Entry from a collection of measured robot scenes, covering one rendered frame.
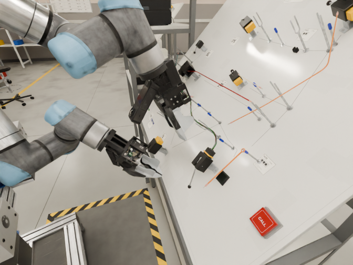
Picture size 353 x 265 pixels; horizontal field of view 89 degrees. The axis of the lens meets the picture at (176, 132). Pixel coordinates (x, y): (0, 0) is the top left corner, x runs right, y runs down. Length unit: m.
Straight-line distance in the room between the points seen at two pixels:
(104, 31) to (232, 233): 0.60
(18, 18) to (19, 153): 0.30
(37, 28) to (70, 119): 0.20
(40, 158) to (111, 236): 1.30
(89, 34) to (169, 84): 0.20
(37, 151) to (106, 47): 0.34
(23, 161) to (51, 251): 1.16
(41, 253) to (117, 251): 0.50
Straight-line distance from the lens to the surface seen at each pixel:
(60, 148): 0.61
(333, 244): 1.02
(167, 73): 0.45
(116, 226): 1.83
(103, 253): 1.76
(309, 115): 0.65
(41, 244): 1.74
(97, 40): 0.38
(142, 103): 0.45
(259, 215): 0.56
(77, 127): 0.53
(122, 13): 0.41
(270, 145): 0.64
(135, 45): 0.41
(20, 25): 0.49
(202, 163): 0.63
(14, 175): 0.58
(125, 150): 0.51
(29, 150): 0.59
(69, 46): 0.37
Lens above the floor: 1.55
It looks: 34 degrees down
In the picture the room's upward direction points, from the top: straight up
